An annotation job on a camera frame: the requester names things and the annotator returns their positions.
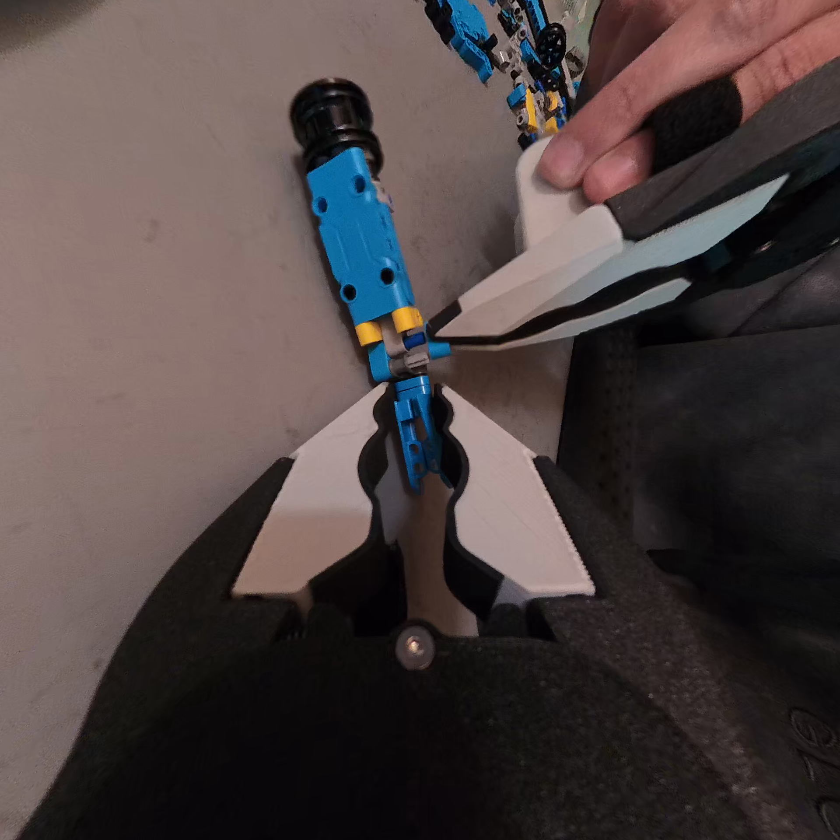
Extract pile of small building parts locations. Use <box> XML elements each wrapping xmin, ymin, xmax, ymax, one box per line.
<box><xmin>423</xmin><ymin>0</ymin><xmax>586</xmax><ymax>152</ymax></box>

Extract black spoked wheel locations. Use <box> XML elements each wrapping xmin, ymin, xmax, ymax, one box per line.
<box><xmin>535</xmin><ymin>23</ymin><xmax>570</xmax><ymax>74</ymax></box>

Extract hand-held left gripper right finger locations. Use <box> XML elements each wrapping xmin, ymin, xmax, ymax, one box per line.
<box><xmin>438</xmin><ymin>384</ymin><xmax>596</xmax><ymax>619</ymax></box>

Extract large blue frame block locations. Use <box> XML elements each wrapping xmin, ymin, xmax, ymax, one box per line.
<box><xmin>427</xmin><ymin>0</ymin><xmax>497</xmax><ymax>84</ymax></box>

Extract small blue beam assembly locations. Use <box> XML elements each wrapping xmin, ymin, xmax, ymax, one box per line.
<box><xmin>369</xmin><ymin>331</ymin><xmax>455</xmax><ymax>494</ymax></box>

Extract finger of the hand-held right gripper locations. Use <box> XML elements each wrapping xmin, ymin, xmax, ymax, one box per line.
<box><xmin>427</xmin><ymin>176</ymin><xmax>788</xmax><ymax>342</ymax></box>
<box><xmin>446</xmin><ymin>279</ymin><xmax>691</xmax><ymax>353</ymax></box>

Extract person's right hand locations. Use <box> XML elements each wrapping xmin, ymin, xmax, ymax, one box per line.
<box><xmin>538</xmin><ymin>0</ymin><xmax>840</xmax><ymax>202</ymax></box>

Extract blue motor block yellow pins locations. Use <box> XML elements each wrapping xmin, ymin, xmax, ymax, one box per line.
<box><xmin>305</xmin><ymin>147</ymin><xmax>427</xmax><ymax>349</ymax></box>

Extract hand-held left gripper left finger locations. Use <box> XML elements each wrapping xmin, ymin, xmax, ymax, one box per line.
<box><xmin>231</xmin><ymin>384</ymin><xmax>395</xmax><ymax>601</ymax></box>

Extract black perforated pad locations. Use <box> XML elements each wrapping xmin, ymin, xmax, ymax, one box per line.
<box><xmin>558</xmin><ymin>325</ymin><xmax>657</xmax><ymax>559</ymax></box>

